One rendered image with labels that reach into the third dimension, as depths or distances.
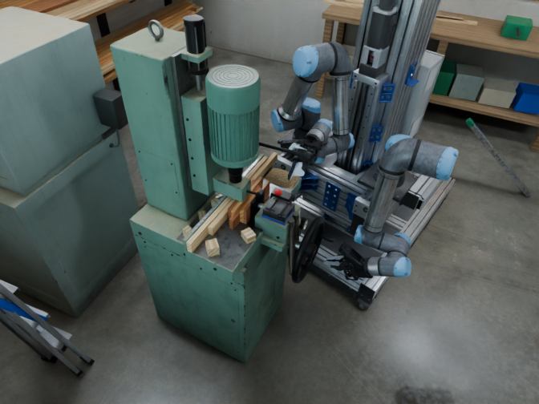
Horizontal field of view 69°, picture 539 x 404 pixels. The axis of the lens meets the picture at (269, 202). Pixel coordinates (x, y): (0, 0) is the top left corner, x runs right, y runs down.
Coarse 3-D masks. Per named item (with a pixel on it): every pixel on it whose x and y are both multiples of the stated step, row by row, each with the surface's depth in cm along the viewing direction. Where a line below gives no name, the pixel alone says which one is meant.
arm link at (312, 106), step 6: (306, 102) 199; (312, 102) 200; (318, 102) 201; (306, 108) 196; (312, 108) 196; (318, 108) 198; (306, 114) 197; (312, 114) 198; (318, 114) 200; (306, 120) 198; (312, 120) 200; (306, 126) 203; (312, 126) 203
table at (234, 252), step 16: (224, 224) 156; (240, 224) 156; (224, 240) 150; (240, 240) 150; (256, 240) 151; (272, 240) 155; (288, 240) 157; (192, 256) 146; (208, 256) 144; (224, 256) 144; (240, 256) 145; (224, 272) 142
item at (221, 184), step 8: (216, 176) 156; (224, 176) 156; (216, 184) 157; (224, 184) 154; (232, 184) 153; (240, 184) 153; (248, 184) 155; (224, 192) 157; (232, 192) 155; (240, 192) 153; (248, 192) 158; (240, 200) 156
